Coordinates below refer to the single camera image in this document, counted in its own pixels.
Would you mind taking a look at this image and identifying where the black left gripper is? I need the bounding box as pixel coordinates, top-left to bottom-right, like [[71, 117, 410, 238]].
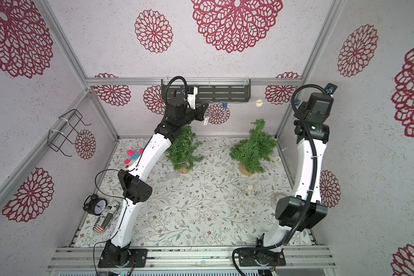
[[181, 103, 209, 129]]

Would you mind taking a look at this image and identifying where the clear plastic battery box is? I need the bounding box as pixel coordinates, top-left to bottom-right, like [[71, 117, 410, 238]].
[[166, 171, 181, 181]]

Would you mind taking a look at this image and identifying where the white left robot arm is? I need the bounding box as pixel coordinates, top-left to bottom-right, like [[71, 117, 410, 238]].
[[96, 76, 208, 268]]

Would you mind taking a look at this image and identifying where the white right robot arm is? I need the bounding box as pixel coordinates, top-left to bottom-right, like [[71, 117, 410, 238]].
[[231, 83, 338, 275]]

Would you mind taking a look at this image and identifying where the left small green christmas tree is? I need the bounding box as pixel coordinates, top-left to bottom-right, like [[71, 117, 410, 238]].
[[166, 126, 204, 174]]

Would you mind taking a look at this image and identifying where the small green christmas tree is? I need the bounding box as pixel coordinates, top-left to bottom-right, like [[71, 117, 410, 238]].
[[230, 118, 277, 175], [166, 126, 204, 174]]

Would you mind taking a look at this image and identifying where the right small green christmas tree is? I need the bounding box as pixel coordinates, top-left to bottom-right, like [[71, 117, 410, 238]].
[[230, 118, 277, 175]]

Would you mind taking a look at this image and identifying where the white pink plush toy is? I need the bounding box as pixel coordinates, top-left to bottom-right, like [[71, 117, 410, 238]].
[[124, 148, 144, 165]]

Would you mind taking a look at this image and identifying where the clear tape roll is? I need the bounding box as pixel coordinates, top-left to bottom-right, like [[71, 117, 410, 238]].
[[271, 193, 289, 210]]

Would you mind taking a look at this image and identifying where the black alarm clock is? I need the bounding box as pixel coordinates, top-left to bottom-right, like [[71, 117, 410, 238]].
[[82, 194, 108, 216]]

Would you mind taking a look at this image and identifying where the grey wall shelf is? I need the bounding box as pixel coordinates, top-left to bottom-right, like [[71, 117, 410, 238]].
[[161, 79, 251, 103]]

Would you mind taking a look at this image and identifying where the black wire wall rack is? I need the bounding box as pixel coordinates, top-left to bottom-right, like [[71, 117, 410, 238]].
[[47, 109, 91, 158]]

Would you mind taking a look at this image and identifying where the metal base rail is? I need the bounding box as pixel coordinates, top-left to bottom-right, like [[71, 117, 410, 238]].
[[47, 246, 339, 276]]

